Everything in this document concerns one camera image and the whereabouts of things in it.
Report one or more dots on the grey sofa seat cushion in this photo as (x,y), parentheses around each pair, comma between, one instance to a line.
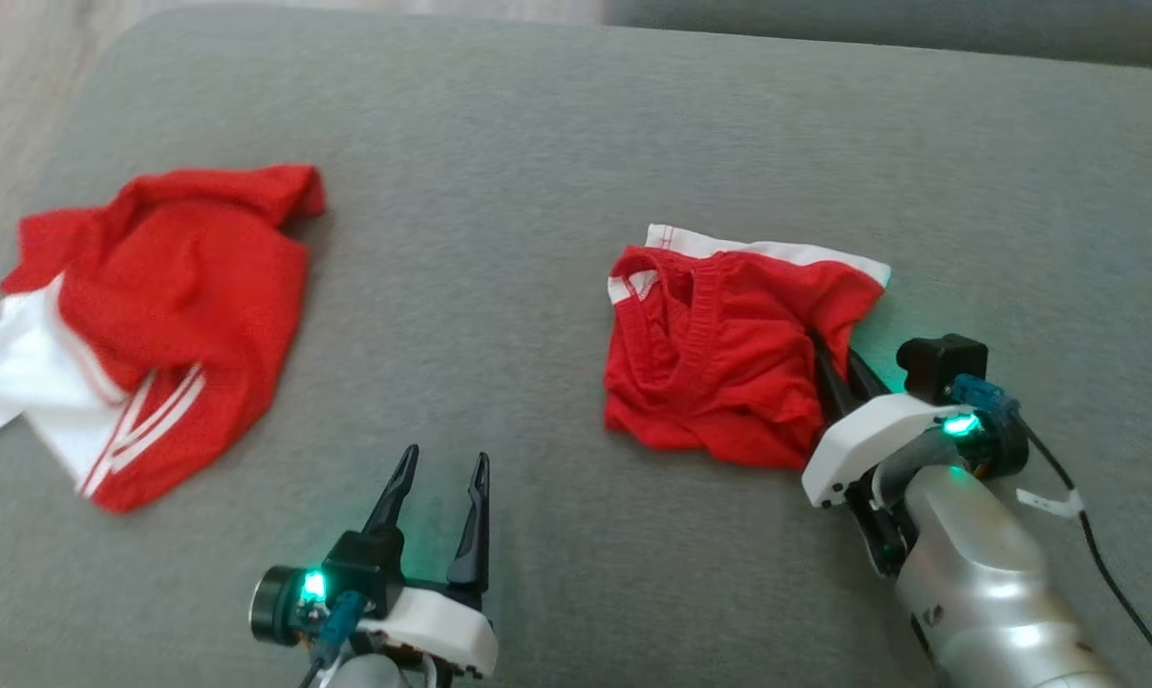
(920,29)

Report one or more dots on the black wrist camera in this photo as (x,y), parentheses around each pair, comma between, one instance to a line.
(366,564)
(939,368)

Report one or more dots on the yellow and grey sofa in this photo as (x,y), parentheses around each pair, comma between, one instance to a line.
(538,191)

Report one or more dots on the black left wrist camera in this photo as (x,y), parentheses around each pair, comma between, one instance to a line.
(366,564)

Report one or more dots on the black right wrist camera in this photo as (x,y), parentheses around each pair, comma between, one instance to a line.
(939,368)

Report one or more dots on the red basketball jersey white trim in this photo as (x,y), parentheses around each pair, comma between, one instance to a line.
(719,382)

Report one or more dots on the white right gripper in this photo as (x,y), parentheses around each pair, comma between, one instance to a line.
(863,440)

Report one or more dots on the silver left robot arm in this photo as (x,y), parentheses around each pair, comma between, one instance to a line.
(272,607)

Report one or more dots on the red shorts with white stripes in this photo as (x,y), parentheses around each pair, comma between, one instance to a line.
(184,287)

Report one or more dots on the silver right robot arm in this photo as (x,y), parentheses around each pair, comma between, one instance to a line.
(977,573)

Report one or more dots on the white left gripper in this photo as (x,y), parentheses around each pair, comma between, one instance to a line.
(442,635)

